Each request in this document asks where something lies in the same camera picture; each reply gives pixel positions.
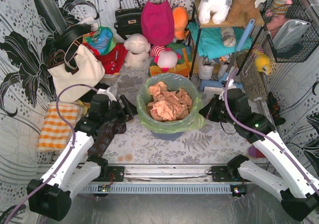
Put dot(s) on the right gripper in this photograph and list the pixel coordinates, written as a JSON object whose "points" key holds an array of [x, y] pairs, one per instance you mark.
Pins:
{"points": [[212, 112]]}

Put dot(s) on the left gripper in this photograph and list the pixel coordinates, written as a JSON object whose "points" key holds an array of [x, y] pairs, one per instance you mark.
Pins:
{"points": [[122, 108]]}

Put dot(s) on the green trash bag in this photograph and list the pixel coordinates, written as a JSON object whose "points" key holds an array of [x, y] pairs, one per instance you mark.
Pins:
{"points": [[174, 82]]}

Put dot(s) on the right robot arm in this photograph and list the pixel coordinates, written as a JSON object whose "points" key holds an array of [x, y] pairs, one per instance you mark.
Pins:
{"points": [[295, 188]]}

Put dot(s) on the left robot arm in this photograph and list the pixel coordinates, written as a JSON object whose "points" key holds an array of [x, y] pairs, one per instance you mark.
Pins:
{"points": [[81, 162]]}

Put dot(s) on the blue trash bin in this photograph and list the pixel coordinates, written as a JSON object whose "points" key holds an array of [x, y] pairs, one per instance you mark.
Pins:
{"points": [[167, 137]]}

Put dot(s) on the cream canvas tote bag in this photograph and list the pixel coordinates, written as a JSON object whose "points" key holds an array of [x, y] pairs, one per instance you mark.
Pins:
{"points": [[69, 85]]}

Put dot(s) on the magenta fuzzy bag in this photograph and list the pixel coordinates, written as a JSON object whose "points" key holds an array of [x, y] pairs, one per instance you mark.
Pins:
{"points": [[157, 23]]}

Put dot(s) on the crumpled orange paper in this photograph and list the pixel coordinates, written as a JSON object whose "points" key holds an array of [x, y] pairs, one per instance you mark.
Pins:
{"points": [[168, 105]]}

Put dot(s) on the brown floral cloth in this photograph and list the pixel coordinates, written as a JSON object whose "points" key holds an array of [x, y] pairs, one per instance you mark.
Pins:
{"points": [[104, 136]]}

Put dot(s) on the rainbow striped cloth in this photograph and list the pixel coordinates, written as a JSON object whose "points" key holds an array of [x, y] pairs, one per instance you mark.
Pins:
{"points": [[183, 66]]}

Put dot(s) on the red cloth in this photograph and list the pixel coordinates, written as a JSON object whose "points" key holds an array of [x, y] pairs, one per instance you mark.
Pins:
{"points": [[113, 61]]}

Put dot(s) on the purple orange sock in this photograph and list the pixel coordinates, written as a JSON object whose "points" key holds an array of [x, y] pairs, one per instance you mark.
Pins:
{"points": [[255, 153]]}

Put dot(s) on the pink head plush doll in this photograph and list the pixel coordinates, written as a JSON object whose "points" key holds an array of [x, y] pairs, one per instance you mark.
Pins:
{"points": [[165, 58]]}

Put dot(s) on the teal folded cloth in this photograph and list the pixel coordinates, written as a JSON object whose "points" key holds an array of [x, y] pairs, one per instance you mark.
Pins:
{"points": [[210, 44]]}

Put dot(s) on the yellow plush duck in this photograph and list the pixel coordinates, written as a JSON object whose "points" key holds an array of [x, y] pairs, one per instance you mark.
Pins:
{"points": [[261, 60]]}

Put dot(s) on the orange checkered towel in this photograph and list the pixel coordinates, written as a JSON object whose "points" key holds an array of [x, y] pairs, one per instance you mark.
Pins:
{"points": [[55, 133]]}

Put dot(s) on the black leather handbag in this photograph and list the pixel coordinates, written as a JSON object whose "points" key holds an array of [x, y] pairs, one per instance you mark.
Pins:
{"points": [[128, 21]]}

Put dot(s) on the orange plush toy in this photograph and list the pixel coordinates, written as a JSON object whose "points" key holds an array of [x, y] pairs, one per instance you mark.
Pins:
{"points": [[180, 22]]}

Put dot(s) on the brown teddy bear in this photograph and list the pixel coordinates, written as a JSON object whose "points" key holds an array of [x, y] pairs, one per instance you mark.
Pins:
{"points": [[249, 8]]}

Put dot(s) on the white plush dog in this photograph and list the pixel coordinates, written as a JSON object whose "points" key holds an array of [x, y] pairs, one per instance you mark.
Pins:
{"points": [[213, 10]]}

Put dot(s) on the silver foil pouch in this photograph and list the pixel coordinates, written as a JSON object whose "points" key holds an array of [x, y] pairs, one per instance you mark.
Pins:
{"points": [[290, 33]]}

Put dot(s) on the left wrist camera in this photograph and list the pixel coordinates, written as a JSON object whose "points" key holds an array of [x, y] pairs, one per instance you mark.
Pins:
{"points": [[110, 92]]}

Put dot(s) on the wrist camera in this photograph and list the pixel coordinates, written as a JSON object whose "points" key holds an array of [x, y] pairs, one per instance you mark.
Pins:
{"points": [[230, 84], [110, 92]]}

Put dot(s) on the blue handled broom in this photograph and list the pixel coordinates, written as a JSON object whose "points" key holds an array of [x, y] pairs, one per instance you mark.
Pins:
{"points": [[220, 84]]}

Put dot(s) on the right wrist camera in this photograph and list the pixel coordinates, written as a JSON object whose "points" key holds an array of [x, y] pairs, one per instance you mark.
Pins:
{"points": [[230, 84]]}

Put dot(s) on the black wire basket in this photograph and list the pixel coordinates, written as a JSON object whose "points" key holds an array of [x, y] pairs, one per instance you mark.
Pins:
{"points": [[300, 51]]}

